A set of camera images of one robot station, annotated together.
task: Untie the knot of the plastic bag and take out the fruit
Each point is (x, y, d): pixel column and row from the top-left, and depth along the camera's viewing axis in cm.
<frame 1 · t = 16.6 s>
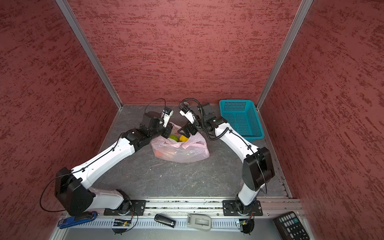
left hand: (170, 126, 80), fingers closed
right hand: (183, 128, 81), fingers open
teal plastic basket: (242, 116, 116), on the table
orange fruit: (158, 153, 85), point 10 cm above the table

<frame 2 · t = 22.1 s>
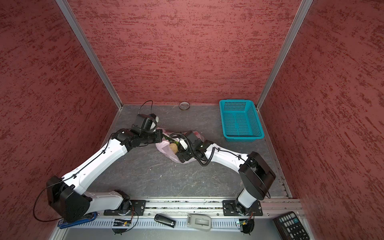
left hand: (162, 138, 79), fingers closed
right hand: (183, 154, 85), fingers open
beige brown fruit: (174, 147, 93), point 5 cm above the table
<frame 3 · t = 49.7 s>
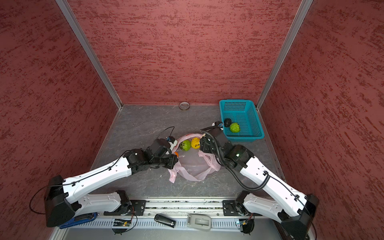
left hand: (176, 163, 75), fingers closed
right hand: (203, 145, 72), fingers open
pink plastic bag: (193, 165, 87), point 4 cm above the table
green fruit: (185, 145, 92), point 7 cm above the table
green fruit 2: (234, 127, 102), point 7 cm above the table
dark avocado fruit: (227, 122, 105), point 6 cm above the table
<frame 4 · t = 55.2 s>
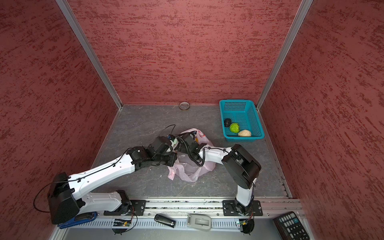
left hand: (175, 161, 77), fingers closed
right hand: (182, 149, 92), fingers open
